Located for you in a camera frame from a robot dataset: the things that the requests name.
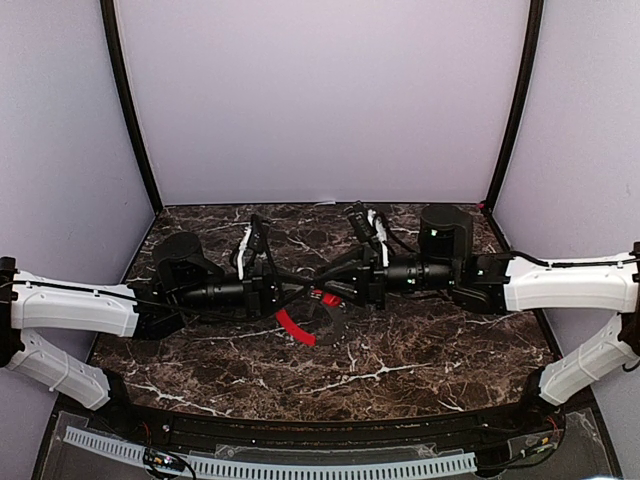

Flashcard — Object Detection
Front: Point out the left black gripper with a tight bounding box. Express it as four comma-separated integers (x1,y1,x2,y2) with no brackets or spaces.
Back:
175,260,314,321

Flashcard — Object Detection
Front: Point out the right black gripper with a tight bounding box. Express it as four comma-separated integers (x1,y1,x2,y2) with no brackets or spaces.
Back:
314,242,459,311

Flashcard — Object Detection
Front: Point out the red key tag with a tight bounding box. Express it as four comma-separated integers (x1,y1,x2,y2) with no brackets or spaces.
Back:
321,293,342,308

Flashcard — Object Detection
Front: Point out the large keyring with red sleeve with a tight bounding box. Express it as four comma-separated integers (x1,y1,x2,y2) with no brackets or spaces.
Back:
275,295,347,346

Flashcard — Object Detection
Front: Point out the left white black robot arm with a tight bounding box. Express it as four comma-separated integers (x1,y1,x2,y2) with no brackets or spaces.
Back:
1,230,312,436

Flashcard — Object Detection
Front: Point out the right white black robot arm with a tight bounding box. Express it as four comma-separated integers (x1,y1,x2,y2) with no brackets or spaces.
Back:
314,203,639,434

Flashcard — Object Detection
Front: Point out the small green circuit board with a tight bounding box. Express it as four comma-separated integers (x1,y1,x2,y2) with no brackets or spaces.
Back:
142,449,185,472

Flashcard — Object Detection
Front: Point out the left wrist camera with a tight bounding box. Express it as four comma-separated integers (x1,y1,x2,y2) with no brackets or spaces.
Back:
230,214,269,280

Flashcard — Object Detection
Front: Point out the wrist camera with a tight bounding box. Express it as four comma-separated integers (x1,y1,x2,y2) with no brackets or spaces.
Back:
344,202,389,267
230,214,269,280

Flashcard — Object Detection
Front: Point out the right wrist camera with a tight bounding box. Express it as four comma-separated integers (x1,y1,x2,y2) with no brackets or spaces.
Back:
344,202,389,267

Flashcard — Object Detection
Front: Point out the black front rail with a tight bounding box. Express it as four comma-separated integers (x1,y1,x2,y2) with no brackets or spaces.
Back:
94,384,566,450

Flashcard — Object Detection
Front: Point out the white slotted cable duct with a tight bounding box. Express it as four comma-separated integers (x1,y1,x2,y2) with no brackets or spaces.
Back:
63,427,477,479

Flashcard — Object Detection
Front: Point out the right black frame post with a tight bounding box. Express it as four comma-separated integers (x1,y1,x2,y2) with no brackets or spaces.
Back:
484,0,545,212

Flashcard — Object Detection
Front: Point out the black frame post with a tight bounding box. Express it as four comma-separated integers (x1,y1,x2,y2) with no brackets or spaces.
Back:
99,0,164,215
484,0,545,212

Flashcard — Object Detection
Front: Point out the left black frame post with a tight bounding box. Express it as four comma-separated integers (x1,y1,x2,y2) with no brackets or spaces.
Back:
99,0,164,215

